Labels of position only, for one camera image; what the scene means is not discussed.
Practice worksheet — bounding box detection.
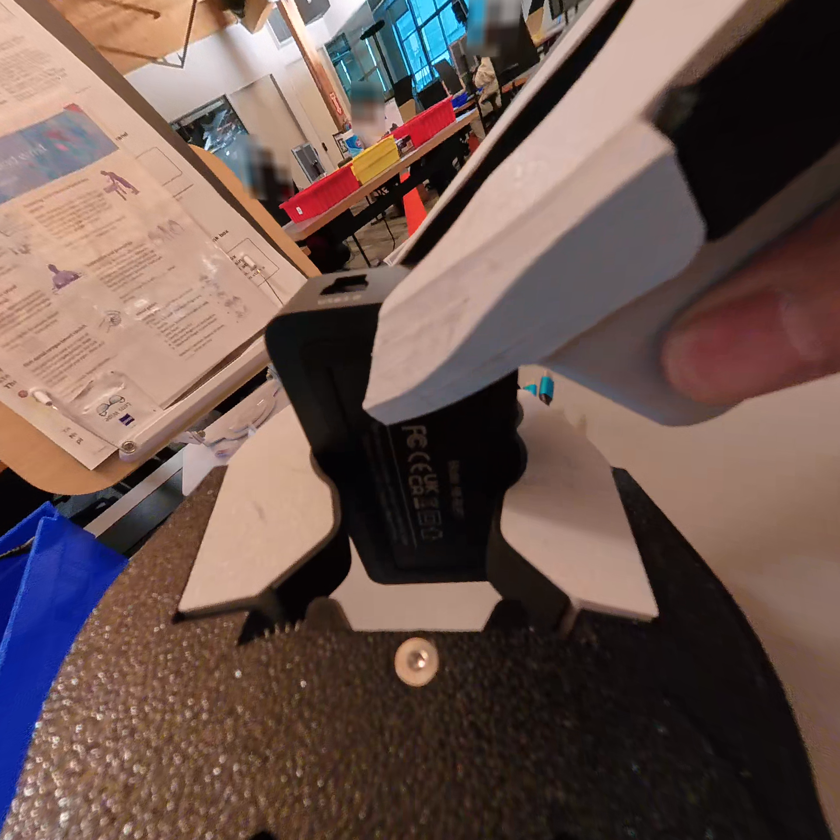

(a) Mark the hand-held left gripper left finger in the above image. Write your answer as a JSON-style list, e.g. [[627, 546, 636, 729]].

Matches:
[[174, 406, 355, 624]]

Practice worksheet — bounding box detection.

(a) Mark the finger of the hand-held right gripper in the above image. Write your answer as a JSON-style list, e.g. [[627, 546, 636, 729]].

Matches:
[[363, 123, 840, 427], [392, 0, 840, 266]]

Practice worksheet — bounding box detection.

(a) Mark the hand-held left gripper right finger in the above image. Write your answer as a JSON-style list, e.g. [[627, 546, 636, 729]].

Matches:
[[487, 406, 659, 631]]

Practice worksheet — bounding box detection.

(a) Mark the black docking box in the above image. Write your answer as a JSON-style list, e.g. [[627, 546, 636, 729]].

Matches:
[[264, 266, 526, 585]]

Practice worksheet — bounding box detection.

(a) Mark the white desk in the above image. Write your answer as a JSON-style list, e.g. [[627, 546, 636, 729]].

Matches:
[[518, 364, 840, 840]]

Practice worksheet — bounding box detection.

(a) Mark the person's right hand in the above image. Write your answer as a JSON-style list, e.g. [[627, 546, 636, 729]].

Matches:
[[661, 206, 840, 408]]

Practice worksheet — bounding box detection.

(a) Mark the small red bin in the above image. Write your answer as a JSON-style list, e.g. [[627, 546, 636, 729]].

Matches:
[[394, 98, 457, 142]]

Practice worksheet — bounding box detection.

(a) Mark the white clip bar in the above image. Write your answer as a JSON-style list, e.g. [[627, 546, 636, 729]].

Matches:
[[118, 338, 273, 463]]

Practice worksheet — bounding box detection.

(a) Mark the orange cone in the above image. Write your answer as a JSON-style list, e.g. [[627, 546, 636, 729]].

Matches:
[[400, 172, 431, 238]]

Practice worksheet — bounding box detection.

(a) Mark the long wooden table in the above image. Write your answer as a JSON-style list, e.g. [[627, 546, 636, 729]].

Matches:
[[282, 108, 500, 245]]

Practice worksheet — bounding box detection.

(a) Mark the large window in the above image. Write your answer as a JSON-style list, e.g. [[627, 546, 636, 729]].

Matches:
[[327, 0, 475, 93]]

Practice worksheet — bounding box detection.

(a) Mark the yellow bin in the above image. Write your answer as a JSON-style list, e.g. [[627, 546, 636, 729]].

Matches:
[[351, 138, 403, 185]]

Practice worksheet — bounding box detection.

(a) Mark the lens wipe packet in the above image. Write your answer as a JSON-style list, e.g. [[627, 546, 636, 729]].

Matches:
[[66, 371, 165, 448]]

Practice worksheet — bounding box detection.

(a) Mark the large red bin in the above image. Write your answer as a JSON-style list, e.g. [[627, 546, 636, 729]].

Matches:
[[280, 164, 362, 224]]

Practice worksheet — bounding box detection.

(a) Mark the wooden beam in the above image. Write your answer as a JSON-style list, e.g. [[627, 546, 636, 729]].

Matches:
[[279, 0, 347, 132]]

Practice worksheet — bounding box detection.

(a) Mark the blue plastic bin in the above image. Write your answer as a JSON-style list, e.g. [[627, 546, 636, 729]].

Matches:
[[0, 502, 129, 798]]

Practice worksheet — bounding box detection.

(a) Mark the rounded wooden board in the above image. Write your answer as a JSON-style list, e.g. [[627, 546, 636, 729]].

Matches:
[[0, 0, 322, 496]]

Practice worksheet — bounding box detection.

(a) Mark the printed instruction sheet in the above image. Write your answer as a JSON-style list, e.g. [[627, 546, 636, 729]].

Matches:
[[0, 0, 290, 470]]

